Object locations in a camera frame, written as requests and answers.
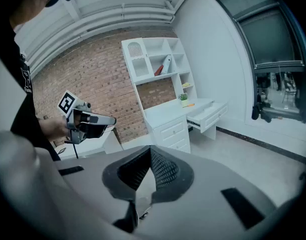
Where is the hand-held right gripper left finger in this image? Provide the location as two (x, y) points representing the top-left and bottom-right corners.
(55, 145), (152, 235)

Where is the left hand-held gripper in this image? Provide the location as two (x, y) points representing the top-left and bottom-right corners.
(57, 89), (117, 145)

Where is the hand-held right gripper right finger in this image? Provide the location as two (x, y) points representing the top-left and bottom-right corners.
(139, 145), (278, 240)

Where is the white desk with hutch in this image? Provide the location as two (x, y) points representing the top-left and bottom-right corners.
(121, 37), (229, 154)

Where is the arched white mesh cabinet door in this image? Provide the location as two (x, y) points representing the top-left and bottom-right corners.
(127, 41), (147, 59)

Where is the person's black t-shirt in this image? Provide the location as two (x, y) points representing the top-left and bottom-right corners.
(7, 21), (61, 162)

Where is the green potted plant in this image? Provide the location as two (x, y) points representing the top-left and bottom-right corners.
(177, 93), (189, 108)

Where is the white binder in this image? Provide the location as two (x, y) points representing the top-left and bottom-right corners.
(159, 54), (172, 74)

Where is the person's head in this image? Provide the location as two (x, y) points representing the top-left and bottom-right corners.
(10, 0), (56, 29)

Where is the dark-framed window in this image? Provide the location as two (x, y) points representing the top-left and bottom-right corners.
(211, 0), (306, 125)

